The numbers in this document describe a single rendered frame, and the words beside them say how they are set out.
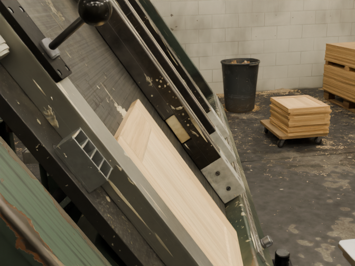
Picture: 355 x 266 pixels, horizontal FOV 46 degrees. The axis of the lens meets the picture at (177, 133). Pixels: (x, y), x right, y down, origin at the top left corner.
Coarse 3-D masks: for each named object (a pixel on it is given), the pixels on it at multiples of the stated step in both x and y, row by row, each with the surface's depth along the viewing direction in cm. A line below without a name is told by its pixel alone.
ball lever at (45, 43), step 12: (84, 0) 44; (96, 0) 44; (108, 0) 45; (84, 12) 44; (96, 12) 44; (108, 12) 45; (72, 24) 48; (96, 24) 45; (60, 36) 50; (48, 48) 51
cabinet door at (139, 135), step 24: (144, 120) 86; (120, 144) 66; (144, 144) 77; (168, 144) 92; (144, 168) 69; (168, 168) 82; (168, 192) 74; (192, 192) 88; (192, 216) 78; (216, 216) 94; (216, 240) 83; (216, 264) 73; (240, 264) 88
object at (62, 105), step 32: (0, 32) 50; (32, 64) 51; (32, 96) 52; (64, 96) 52; (64, 128) 53; (96, 128) 54; (128, 160) 58; (128, 192) 56; (160, 224) 57; (160, 256) 59; (192, 256) 59
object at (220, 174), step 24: (120, 24) 103; (120, 48) 105; (144, 48) 104; (144, 72) 106; (168, 96) 108; (192, 120) 110; (192, 144) 112; (216, 168) 114; (216, 192) 116; (240, 192) 116
